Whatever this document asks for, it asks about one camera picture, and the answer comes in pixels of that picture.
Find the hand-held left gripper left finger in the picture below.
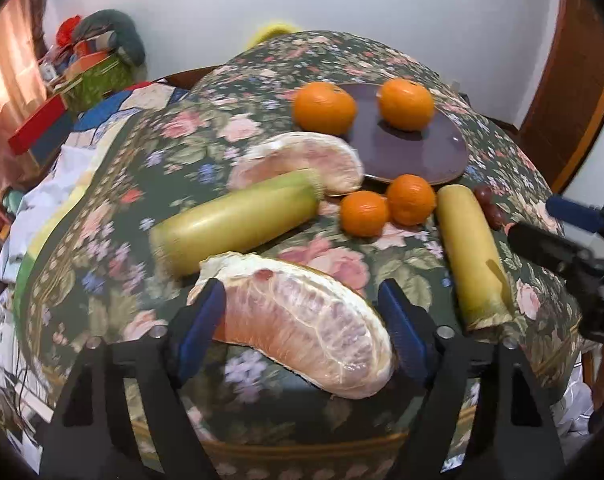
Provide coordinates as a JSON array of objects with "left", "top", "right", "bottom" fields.
[{"left": 39, "top": 277, "right": 227, "bottom": 480}]

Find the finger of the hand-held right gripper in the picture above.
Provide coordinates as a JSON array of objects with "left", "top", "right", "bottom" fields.
[
  {"left": 546, "top": 194, "right": 604, "bottom": 241},
  {"left": 506, "top": 221, "right": 591, "bottom": 282}
]

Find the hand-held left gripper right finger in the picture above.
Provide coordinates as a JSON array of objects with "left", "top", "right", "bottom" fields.
[{"left": 377, "top": 277, "right": 567, "bottom": 480}]

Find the large peeled pomelo segment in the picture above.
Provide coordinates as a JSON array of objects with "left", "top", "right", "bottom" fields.
[{"left": 188, "top": 252, "right": 395, "bottom": 401}]

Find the small orange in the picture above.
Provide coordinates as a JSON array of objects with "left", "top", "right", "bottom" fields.
[
  {"left": 386, "top": 174, "right": 437, "bottom": 227},
  {"left": 340, "top": 190, "right": 390, "bottom": 237}
]

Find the brown round plate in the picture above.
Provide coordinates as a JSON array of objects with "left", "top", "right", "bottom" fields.
[{"left": 327, "top": 82, "right": 470, "bottom": 196}]

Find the small peeled pomelo segment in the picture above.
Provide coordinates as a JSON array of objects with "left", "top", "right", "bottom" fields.
[{"left": 227, "top": 131, "right": 365, "bottom": 196}]

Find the large orange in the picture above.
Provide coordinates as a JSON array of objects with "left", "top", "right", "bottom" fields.
[
  {"left": 378, "top": 77, "right": 435, "bottom": 132},
  {"left": 293, "top": 81, "right": 357, "bottom": 137}
]

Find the wooden door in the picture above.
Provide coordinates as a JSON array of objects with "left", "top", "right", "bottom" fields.
[{"left": 519, "top": 0, "right": 604, "bottom": 193}]

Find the patchwork quilt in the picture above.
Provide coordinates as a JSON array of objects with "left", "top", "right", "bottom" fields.
[{"left": 0, "top": 80, "right": 193, "bottom": 411}]

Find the floral blanket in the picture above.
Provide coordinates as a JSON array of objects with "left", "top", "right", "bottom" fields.
[{"left": 14, "top": 30, "right": 585, "bottom": 480}]

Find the red box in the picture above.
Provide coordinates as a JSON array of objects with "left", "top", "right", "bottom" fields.
[{"left": 7, "top": 94, "right": 68, "bottom": 156}]

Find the green bag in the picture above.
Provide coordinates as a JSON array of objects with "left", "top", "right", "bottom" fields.
[{"left": 59, "top": 55, "right": 135, "bottom": 113}]

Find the orange box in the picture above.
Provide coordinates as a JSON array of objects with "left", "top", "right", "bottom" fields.
[{"left": 67, "top": 50, "right": 110, "bottom": 78}]

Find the red plastic bag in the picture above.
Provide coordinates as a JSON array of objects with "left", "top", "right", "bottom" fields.
[{"left": 56, "top": 16, "right": 83, "bottom": 46}]

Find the pink curtain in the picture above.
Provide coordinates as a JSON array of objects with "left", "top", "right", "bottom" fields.
[{"left": 0, "top": 0, "right": 53, "bottom": 221}]

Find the wooden bed frame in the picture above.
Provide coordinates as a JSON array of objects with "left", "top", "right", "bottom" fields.
[{"left": 152, "top": 65, "right": 223, "bottom": 90}]

